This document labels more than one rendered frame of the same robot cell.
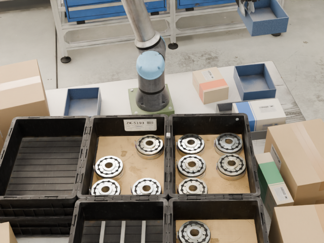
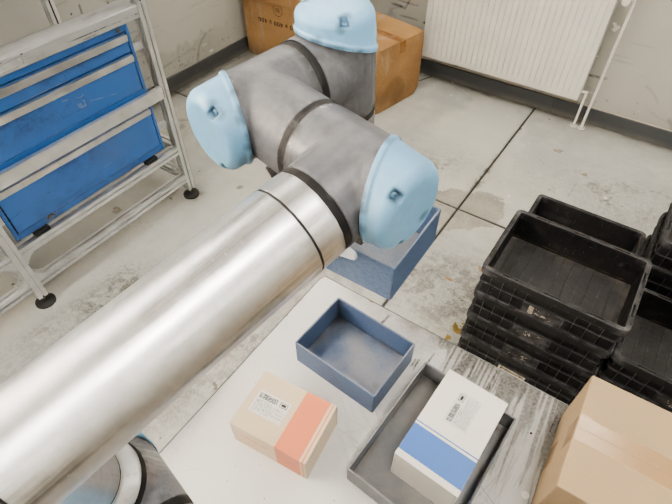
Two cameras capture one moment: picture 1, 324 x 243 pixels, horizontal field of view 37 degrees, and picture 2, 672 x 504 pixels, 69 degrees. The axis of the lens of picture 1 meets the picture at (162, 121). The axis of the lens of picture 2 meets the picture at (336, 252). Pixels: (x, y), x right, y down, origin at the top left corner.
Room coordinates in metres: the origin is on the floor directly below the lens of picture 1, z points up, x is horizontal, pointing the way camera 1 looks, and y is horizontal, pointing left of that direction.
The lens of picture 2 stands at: (1.44, 0.00, 1.64)
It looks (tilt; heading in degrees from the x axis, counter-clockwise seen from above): 47 degrees down; 312
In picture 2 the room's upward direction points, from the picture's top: straight up
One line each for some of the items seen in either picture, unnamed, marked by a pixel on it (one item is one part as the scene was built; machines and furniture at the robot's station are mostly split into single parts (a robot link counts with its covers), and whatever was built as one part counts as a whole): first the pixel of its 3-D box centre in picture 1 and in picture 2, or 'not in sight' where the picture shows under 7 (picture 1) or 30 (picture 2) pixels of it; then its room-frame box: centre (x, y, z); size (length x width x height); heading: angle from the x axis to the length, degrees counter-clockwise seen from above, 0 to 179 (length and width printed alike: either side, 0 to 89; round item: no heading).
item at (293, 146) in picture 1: (306, 164); (651, 494); (1.22, -0.54, 0.78); 0.30 x 0.22 x 0.16; 9
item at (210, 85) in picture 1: (209, 85); (285, 422); (1.77, -0.23, 0.74); 0.16 x 0.12 x 0.07; 14
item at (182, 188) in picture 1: (193, 189); not in sight; (1.07, -0.10, 0.86); 0.10 x 0.10 x 0.01
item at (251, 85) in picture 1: (253, 83); (354, 351); (1.78, -0.44, 0.74); 0.20 x 0.15 x 0.07; 5
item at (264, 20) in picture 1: (262, 14); (359, 227); (1.78, -0.44, 1.10); 0.20 x 0.15 x 0.07; 9
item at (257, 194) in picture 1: (210, 154); not in sight; (1.17, -0.17, 0.92); 0.40 x 0.30 x 0.02; 177
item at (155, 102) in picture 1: (152, 91); not in sight; (1.66, 0.04, 0.81); 0.15 x 0.15 x 0.10
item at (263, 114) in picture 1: (257, 117); (449, 437); (1.53, -0.41, 0.75); 0.20 x 0.12 x 0.09; 95
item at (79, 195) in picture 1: (126, 155); not in sight; (1.19, 0.13, 0.92); 0.40 x 0.30 x 0.02; 177
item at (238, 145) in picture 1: (228, 142); not in sight; (1.28, -0.25, 0.86); 0.10 x 0.10 x 0.01
